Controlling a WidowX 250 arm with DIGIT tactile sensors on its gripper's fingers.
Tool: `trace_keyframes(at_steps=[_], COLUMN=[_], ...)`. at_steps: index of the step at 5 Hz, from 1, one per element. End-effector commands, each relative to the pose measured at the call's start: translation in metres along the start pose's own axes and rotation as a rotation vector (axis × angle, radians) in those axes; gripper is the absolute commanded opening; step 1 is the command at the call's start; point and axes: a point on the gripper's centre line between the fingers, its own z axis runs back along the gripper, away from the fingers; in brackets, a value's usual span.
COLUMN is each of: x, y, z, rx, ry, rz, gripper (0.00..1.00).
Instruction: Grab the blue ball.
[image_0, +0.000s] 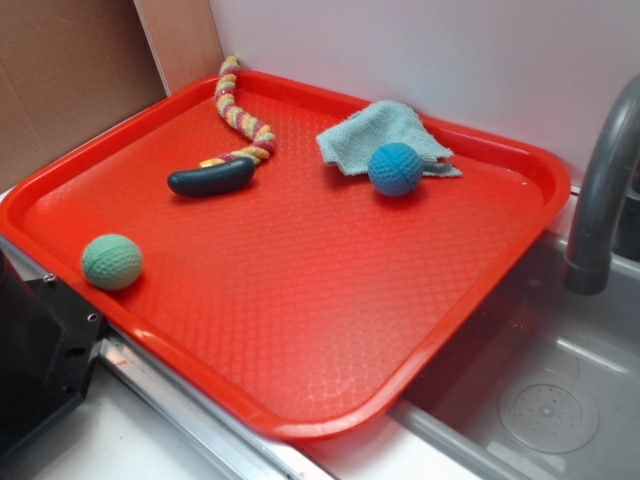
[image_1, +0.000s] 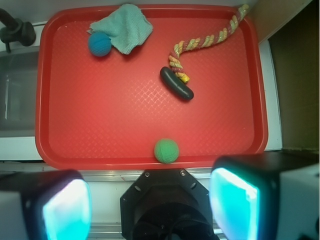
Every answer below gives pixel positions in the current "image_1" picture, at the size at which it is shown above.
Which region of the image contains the blue textured ball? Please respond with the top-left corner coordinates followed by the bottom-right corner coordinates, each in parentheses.
top-left (87, 32), bottom-right (112, 57)

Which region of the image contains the metal sink basin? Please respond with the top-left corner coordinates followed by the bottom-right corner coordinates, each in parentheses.
top-left (0, 50), bottom-right (39, 138)

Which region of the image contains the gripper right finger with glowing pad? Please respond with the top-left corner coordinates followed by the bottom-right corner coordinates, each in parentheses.
top-left (209, 150), bottom-right (320, 240)

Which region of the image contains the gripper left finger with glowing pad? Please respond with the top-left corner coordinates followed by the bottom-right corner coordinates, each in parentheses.
top-left (0, 169), bottom-right (92, 240)

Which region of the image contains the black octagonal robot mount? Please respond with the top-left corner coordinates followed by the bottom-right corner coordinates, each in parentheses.
top-left (119, 169), bottom-right (219, 240)

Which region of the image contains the dark green toy cucumber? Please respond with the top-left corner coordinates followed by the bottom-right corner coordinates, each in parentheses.
top-left (160, 66), bottom-right (194, 101)

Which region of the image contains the light green cloth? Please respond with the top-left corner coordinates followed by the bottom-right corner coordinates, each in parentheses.
top-left (87, 3), bottom-right (153, 55)

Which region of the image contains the green textured ball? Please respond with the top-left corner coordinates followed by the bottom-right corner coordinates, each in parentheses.
top-left (154, 138), bottom-right (180, 164)

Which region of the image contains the red plastic tray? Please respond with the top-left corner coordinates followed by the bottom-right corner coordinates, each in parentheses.
top-left (35, 5), bottom-right (268, 170)

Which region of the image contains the red yellow braided rope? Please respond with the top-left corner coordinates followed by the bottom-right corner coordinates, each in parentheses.
top-left (167, 3), bottom-right (250, 85)

